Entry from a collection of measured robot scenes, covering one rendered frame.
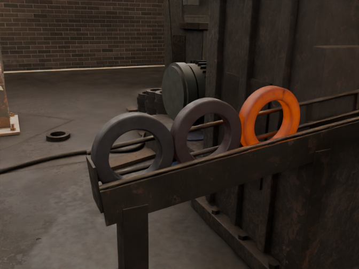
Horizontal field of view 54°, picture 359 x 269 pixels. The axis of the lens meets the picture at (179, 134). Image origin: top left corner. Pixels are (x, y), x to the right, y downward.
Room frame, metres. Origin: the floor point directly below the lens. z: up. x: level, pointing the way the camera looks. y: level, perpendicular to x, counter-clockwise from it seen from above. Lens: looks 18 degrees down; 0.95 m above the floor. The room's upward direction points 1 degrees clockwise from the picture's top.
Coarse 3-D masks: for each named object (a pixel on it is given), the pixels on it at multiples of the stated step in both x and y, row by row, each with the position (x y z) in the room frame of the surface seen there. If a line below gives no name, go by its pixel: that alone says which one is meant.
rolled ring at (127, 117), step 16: (112, 128) 0.70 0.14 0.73; (128, 128) 0.71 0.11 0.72; (144, 128) 0.73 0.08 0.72; (160, 128) 0.74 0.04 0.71; (96, 144) 0.68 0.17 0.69; (112, 144) 0.70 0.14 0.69; (160, 144) 0.74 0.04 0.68; (96, 160) 0.68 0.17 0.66; (160, 160) 0.74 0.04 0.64; (112, 176) 0.69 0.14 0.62
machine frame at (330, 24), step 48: (240, 0) 1.46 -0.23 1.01; (288, 0) 1.17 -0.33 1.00; (336, 0) 1.13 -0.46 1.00; (240, 48) 1.43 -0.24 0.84; (288, 48) 1.16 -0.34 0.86; (336, 48) 1.07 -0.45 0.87; (240, 96) 1.36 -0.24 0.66; (240, 192) 1.35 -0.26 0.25; (288, 192) 1.12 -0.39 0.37; (336, 192) 1.11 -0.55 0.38; (240, 240) 1.26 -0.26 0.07; (336, 240) 1.13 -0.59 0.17
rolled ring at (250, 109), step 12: (252, 96) 0.87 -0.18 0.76; (264, 96) 0.86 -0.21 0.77; (276, 96) 0.87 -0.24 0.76; (288, 96) 0.89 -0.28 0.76; (252, 108) 0.84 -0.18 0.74; (288, 108) 0.90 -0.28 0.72; (240, 120) 0.85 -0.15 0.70; (252, 120) 0.84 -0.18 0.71; (288, 120) 0.91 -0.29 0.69; (252, 132) 0.84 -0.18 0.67; (288, 132) 0.90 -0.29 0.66; (252, 144) 0.85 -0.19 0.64
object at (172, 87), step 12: (192, 60) 2.29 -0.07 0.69; (204, 60) 2.28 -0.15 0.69; (168, 72) 2.26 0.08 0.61; (180, 72) 2.13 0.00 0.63; (192, 72) 2.13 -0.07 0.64; (204, 72) 2.17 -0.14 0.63; (168, 84) 2.26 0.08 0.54; (180, 84) 2.10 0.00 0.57; (192, 84) 2.08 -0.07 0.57; (204, 84) 2.12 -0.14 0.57; (168, 96) 2.26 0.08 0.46; (180, 96) 2.10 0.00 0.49; (192, 96) 2.06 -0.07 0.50; (204, 96) 2.10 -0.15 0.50; (168, 108) 2.26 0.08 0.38; (180, 108) 2.10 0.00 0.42; (168, 120) 2.42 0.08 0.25; (156, 144) 2.33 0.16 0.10; (192, 144) 1.93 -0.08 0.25
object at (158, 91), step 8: (152, 88) 2.96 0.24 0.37; (160, 88) 2.97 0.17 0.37; (144, 96) 3.01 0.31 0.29; (152, 96) 2.80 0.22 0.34; (160, 96) 2.57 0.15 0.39; (144, 104) 3.01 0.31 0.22; (152, 104) 2.79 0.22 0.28; (160, 104) 2.57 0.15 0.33; (144, 112) 3.01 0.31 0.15; (152, 112) 2.79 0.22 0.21; (160, 112) 2.59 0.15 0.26
